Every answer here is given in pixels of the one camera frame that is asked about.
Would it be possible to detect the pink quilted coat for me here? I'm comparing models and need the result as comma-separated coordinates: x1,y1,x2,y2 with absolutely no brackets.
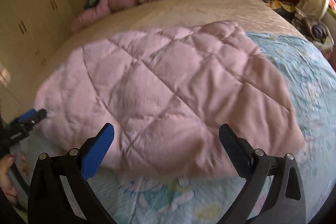
34,21,304,178

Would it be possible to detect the floral bag of clothes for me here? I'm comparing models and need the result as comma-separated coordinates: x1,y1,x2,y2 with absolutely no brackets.
291,13,334,59

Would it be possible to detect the person's left hand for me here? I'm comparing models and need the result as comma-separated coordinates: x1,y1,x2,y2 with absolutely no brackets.
1,152,27,206

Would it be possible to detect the light blue cartoon blanket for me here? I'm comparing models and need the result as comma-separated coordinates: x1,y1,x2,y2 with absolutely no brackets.
15,31,336,224

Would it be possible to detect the cream wardrobe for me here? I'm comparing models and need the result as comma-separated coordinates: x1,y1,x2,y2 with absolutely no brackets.
1,0,74,120

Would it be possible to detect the beige bedspread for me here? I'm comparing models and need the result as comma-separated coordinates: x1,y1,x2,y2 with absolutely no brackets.
7,0,305,119

